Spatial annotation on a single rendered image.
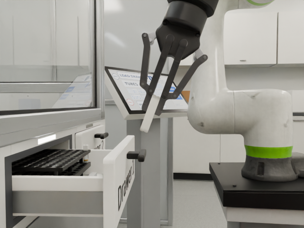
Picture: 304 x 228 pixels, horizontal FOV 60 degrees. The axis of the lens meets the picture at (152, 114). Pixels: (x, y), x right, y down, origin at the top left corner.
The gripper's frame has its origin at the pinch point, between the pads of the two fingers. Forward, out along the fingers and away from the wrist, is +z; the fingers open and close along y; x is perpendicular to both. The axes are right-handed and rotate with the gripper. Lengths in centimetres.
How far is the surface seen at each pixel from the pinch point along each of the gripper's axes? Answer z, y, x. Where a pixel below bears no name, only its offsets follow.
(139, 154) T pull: 8.0, 0.7, 0.1
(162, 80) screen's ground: -16, -3, 111
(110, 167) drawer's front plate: 8.9, -2.4, -11.2
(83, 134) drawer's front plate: 12.5, -15.7, 22.0
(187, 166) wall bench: 61, 62, 293
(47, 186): 15.7, -10.8, -9.3
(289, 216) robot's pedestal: 12.0, 39.1, 13.6
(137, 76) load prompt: -13, -16, 97
